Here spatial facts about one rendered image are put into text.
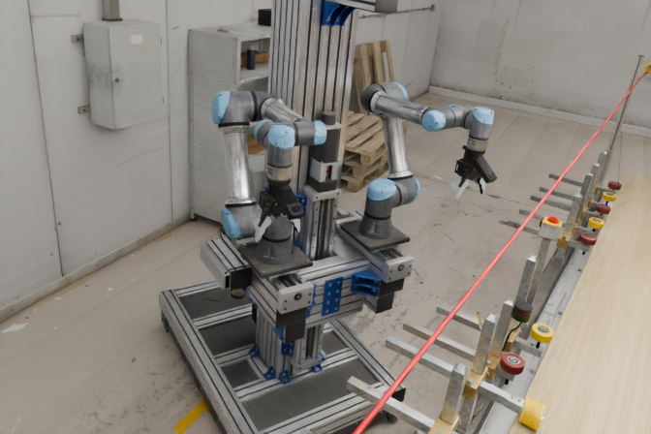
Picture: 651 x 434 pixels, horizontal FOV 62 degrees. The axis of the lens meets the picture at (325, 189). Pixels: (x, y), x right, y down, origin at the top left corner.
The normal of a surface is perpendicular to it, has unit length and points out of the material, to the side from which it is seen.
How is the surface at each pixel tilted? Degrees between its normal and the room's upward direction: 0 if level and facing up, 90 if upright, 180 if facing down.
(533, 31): 90
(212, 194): 90
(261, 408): 0
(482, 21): 90
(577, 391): 0
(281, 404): 0
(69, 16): 90
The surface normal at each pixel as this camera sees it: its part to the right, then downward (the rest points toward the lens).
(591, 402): 0.09, -0.91
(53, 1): 0.88, 0.26
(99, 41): -0.47, 0.32
